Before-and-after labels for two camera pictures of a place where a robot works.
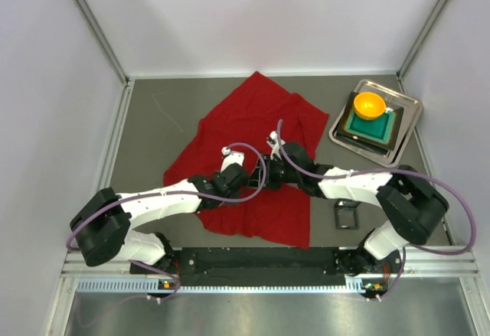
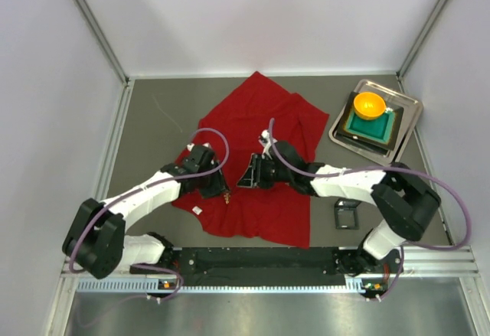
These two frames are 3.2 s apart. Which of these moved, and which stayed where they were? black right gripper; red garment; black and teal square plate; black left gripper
Moved: black left gripper
Stayed: black and teal square plate; red garment; black right gripper
